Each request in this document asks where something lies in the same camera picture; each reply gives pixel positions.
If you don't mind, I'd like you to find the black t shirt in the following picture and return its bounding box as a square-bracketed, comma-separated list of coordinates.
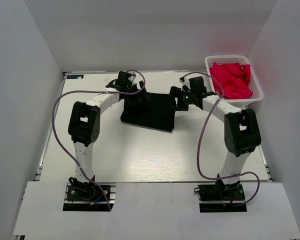
[120, 92, 176, 132]

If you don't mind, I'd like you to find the white perforated plastic basket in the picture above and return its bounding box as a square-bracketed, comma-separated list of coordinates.
[204, 55, 263, 106]

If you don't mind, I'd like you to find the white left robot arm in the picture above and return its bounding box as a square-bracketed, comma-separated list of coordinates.
[68, 70, 146, 200]

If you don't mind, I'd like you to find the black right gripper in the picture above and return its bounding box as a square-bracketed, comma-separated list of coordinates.
[162, 86, 196, 112]

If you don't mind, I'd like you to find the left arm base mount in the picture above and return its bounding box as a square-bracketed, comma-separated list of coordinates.
[62, 177, 116, 212]

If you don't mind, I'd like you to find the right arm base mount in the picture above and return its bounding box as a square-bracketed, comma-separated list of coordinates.
[193, 180, 247, 213]

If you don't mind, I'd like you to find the red t shirt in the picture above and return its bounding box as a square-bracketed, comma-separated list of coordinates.
[209, 62, 253, 100]

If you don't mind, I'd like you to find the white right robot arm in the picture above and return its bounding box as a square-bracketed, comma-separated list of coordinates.
[169, 76, 261, 200]

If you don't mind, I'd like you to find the white front cover panel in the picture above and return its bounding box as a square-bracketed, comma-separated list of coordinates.
[14, 181, 300, 240]

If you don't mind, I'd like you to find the blue label sticker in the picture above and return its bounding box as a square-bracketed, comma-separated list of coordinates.
[66, 74, 84, 80]

